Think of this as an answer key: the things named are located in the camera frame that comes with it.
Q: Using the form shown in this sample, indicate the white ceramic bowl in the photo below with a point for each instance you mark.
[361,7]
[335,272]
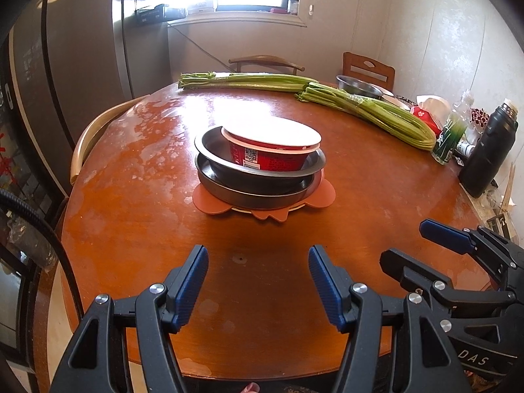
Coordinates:
[395,101]

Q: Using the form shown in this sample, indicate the long celery bunch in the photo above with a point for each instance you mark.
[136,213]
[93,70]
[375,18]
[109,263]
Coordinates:
[254,81]

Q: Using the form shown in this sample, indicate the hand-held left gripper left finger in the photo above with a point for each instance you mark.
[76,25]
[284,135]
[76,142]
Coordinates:
[190,290]

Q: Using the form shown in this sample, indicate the glass jar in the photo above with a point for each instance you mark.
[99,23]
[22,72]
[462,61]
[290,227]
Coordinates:
[293,6]

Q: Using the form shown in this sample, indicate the wooden frame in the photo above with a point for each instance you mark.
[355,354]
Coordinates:
[507,204]

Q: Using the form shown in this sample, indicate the round steel plate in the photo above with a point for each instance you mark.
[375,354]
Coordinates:
[254,198]

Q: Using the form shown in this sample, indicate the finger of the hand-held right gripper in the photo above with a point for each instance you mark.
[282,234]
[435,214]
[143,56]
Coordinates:
[444,235]
[395,264]

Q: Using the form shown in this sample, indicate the dotted red pouch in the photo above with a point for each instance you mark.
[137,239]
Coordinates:
[479,118]

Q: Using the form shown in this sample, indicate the deep steel bowl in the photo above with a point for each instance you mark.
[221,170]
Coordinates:
[358,86]

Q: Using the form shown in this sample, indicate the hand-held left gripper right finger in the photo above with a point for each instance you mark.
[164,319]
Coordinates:
[327,290]

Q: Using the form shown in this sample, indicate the grey refrigerator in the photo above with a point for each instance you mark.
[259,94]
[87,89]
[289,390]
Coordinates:
[82,57]

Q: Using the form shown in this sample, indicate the shallow steel bowl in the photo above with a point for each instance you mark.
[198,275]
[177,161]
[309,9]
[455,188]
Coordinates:
[217,163]

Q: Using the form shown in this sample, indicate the clear bottle green label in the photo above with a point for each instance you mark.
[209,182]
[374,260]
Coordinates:
[448,139]

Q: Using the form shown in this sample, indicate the red tissue pack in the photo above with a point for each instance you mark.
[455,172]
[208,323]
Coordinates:
[425,116]

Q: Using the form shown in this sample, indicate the wooden slat-back chair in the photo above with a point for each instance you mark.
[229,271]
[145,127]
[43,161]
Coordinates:
[368,67]

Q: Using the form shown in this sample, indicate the black thermos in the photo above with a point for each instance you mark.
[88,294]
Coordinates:
[487,155]

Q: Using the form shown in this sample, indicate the dark glass cabinet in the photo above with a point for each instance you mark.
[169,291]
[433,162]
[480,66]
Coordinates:
[20,163]

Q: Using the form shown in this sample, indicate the black box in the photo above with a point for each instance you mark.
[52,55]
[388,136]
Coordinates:
[151,15]

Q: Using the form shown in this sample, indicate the dark wooden curved chair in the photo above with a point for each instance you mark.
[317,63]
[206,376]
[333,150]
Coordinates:
[266,60]

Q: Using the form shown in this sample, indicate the light wooden curved chair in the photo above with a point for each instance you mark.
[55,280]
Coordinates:
[88,135]

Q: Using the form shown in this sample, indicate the wrapped celery bunch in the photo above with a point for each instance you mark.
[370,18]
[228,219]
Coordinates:
[380,116]

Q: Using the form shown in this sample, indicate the small white bottle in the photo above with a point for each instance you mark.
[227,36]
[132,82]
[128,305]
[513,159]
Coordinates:
[465,148]

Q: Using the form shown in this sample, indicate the pink animal-shaped plate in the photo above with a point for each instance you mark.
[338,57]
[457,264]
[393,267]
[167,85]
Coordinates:
[323,200]

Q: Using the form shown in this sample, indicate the red paper bowl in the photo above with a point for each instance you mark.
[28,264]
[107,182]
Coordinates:
[278,159]

